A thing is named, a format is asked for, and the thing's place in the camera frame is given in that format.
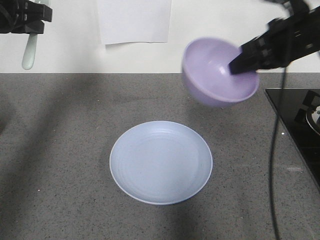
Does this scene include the purple plastic bowl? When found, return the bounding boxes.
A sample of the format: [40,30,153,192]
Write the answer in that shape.
[181,37,260,108]

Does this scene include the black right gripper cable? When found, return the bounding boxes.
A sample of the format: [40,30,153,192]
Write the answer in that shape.
[267,65,287,240]

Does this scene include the black gas stove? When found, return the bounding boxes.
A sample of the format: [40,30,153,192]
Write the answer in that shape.
[265,88,320,188]

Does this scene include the white paper sheet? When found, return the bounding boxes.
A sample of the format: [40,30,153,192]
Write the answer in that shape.
[97,0,172,45]

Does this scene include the light blue plate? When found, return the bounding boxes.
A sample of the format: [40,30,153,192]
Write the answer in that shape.
[109,121,214,205]

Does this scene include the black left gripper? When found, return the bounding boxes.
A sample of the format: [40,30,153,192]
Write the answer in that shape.
[0,0,53,34]

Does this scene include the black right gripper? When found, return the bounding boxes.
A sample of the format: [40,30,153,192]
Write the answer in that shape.
[228,0,320,75]

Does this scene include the pale green plastic spoon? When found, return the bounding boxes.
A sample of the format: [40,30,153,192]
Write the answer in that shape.
[21,0,51,71]

